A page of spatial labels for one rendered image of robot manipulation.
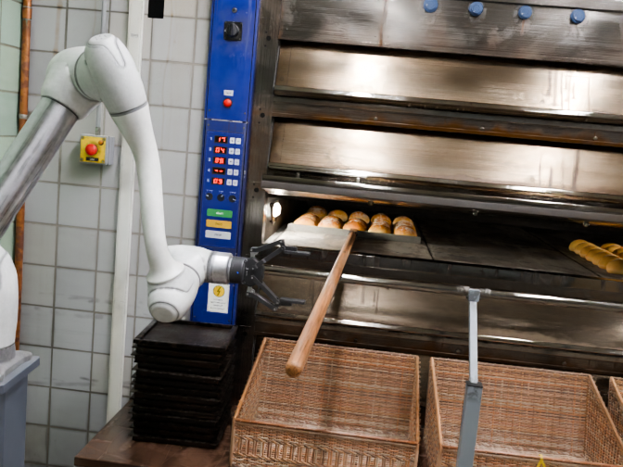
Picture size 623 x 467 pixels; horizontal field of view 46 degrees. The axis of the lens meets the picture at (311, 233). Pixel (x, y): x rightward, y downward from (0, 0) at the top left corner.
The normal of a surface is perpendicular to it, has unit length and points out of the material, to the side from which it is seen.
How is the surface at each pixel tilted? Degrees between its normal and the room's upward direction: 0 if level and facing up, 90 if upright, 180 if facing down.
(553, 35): 90
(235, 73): 90
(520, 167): 70
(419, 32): 90
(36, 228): 90
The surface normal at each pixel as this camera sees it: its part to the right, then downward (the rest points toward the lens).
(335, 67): -0.06, -0.25
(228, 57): -0.09, 0.12
